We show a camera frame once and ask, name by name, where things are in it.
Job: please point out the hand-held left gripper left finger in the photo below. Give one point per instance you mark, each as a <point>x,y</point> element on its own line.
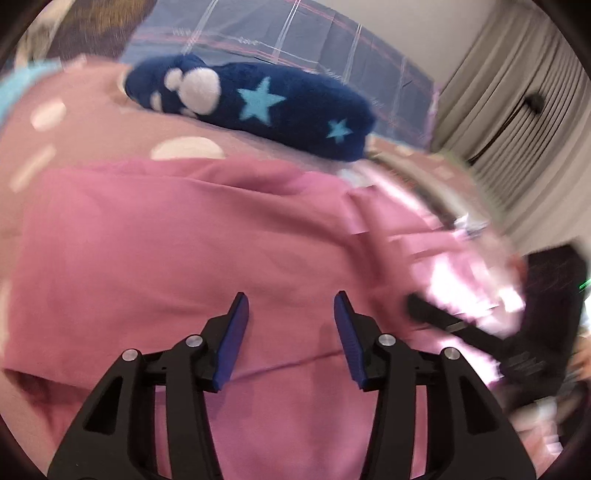
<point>233,341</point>

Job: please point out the navy star plush toy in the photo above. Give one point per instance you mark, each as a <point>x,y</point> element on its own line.
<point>286,124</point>

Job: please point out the beige curtain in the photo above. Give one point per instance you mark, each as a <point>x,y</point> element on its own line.
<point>531,152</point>

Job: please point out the pink polka dot blanket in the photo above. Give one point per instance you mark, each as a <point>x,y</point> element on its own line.
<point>92,134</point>

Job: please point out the brown printed cushion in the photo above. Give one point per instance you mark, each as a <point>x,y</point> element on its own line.
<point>106,23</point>

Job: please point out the blue plaid bedding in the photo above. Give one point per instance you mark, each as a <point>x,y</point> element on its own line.
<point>323,46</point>

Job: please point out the pink garment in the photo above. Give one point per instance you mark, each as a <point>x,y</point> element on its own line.
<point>184,254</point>

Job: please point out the black curtain holder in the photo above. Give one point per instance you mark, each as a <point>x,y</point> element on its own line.
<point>535,99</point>

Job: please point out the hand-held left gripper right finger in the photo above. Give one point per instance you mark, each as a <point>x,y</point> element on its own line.
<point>348,341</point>

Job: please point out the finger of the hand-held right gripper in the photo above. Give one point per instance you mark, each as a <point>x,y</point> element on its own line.
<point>443,321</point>

